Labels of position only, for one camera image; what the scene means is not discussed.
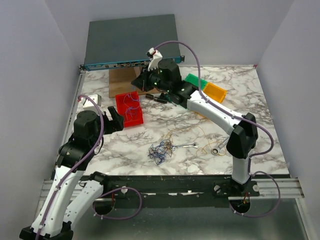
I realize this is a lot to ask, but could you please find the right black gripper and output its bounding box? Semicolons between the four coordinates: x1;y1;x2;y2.
130;65;170;94

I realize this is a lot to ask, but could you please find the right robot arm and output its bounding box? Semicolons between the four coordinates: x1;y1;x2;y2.
131;59;258;196

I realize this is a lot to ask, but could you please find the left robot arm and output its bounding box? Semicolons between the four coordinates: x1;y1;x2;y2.
19;106;124;240

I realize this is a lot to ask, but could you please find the black metal socket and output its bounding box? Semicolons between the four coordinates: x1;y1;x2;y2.
145;93;154;100

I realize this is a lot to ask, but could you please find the red plastic bin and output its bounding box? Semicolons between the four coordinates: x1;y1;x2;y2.
115;91;144;128

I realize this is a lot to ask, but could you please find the black cylindrical bit holder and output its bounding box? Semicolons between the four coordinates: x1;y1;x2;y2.
154;97;168;104

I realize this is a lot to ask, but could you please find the wooden board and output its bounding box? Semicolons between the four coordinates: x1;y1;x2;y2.
109;67;145;98

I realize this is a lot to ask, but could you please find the green plastic bin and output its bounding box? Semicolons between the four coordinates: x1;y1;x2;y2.
184;73;208;90

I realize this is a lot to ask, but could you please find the yellow plastic bin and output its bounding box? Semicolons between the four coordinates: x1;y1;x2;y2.
203;82;227;104

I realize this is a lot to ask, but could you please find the small open-end wrench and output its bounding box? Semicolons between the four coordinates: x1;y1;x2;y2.
172;142;198;149

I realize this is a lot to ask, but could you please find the ratchet wrench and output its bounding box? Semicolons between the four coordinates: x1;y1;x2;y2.
211;137;229;156

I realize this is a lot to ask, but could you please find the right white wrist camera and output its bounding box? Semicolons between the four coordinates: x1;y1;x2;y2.
146;47;163;72

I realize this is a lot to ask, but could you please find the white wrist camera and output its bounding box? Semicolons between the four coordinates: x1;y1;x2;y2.
77;94;102;112
146;47;163;72

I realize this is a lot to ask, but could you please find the green handled screwdriver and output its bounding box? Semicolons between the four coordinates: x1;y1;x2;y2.
160;92;176;106

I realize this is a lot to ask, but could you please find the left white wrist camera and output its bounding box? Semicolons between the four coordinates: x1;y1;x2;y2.
77;94;102;112

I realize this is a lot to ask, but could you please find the grey network switch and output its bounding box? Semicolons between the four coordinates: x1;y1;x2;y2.
82;14;178;71

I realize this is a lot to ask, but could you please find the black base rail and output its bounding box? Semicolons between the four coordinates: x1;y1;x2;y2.
84;171;260;209

